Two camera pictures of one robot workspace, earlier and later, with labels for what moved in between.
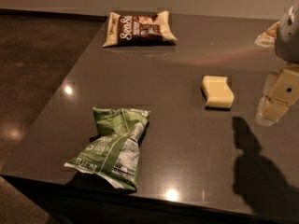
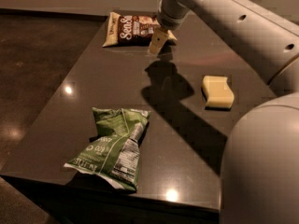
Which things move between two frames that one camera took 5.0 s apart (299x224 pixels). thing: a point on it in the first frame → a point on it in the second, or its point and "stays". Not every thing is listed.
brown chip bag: (126, 29) stays
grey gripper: (288, 39) → (169, 21)
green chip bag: (114, 157) stays
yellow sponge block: (218, 92) stays
